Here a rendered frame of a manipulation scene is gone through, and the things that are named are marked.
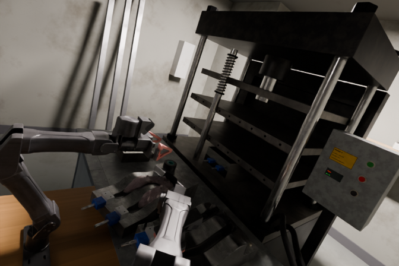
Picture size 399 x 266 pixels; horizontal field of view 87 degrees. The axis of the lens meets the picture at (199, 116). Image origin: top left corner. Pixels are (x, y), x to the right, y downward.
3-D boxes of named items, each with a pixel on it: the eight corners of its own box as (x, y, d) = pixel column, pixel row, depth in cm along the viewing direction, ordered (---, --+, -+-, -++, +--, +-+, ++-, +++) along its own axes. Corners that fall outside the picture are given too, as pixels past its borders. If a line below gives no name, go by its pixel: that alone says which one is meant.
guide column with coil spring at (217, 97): (182, 194, 187) (234, 48, 158) (179, 190, 191) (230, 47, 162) (187, 193, 190) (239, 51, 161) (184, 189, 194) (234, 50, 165)
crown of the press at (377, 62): (317, 129, 103) (380, -1, 89) (182, 71, 199) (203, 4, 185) (362, 137, 157) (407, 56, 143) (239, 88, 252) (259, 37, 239)
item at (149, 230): (121, 257, 72) (124, 245, 71) (117, 245, 75) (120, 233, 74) (155, 246, 80) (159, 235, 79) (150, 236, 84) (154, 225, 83)
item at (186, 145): (260, 244, 119) (265, 236, 118) (161, 140, 215) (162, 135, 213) (319, 215, 173) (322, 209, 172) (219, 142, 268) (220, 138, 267)
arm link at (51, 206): (62, 211, 76) (11, 141, 59) (63, 225, 71) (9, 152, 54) (41, 222, 73) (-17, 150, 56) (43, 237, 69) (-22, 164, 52)
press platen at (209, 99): (291, 155, 121) (295, 148, 120) (190, 97, 202) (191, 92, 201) (335, 154, 169) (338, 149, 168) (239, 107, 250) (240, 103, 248)
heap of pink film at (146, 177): (142, 211, 96) (146, 196, 94) (120, 189, 105) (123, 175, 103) (179, 193, 117) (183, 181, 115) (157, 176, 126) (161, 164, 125)
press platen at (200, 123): (274, 192, 127) (277, 185, 126) (181, 120, 208) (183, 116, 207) (322, 181, 174) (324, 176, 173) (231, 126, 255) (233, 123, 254)
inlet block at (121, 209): (96, 236, 80) (99, 225, 79) (89, 227, 83) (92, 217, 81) (126, 221, 91) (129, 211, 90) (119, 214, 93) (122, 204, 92)
